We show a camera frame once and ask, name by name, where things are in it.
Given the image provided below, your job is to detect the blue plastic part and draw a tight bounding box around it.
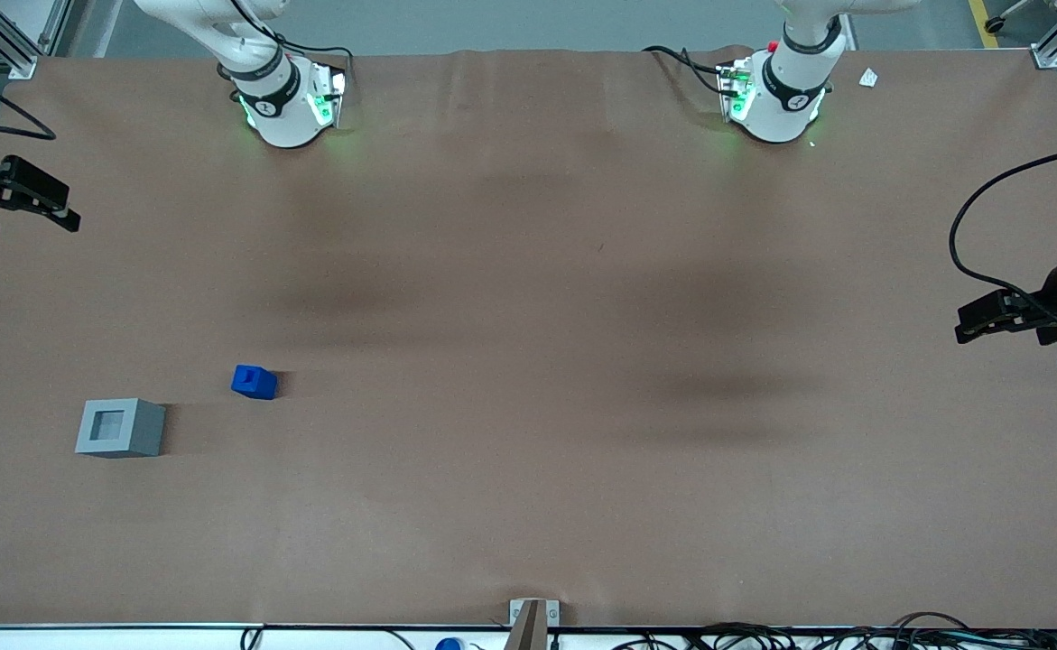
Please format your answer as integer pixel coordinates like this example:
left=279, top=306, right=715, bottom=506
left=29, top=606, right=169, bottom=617
left=231, top=364, right=279, bottom=401

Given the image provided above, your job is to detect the gray square base block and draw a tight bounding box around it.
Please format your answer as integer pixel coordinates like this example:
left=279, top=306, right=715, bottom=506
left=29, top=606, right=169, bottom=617
left=75, top=398, right=167, bottom=459

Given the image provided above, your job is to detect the black caster wheel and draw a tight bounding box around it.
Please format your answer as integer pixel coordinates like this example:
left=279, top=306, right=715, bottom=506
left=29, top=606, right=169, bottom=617
left=985, top=0, right=1032, bottom=35

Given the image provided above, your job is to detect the brown table cover sheet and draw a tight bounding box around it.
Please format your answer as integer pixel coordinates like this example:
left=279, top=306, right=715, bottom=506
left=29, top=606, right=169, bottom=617
left=0, top=47, right=1057, bottom=628

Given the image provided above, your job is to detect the long black looping cable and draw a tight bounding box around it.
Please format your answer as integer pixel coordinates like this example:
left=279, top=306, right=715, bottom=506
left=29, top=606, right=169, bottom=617
left=949, top=143, right=1057, bottom=312

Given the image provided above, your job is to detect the black cable bundle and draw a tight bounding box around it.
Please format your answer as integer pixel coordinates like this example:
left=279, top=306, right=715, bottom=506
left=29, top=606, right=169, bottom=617
left=609, top=612, right=1057, bottom=650

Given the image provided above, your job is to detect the white table edge rail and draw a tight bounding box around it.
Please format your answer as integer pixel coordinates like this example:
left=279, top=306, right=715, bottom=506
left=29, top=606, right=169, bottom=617
left=0, top=623, right=1057, bottom=650

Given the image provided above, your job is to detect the brown post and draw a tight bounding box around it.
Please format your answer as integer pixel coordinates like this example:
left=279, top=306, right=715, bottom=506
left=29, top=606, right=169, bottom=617
left=504, top=600, right=549, bottom=650

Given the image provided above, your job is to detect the metal mounting bracket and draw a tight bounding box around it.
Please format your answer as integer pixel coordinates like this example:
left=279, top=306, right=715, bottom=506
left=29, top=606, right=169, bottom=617
left=509, top=599, right=561, bottom=628

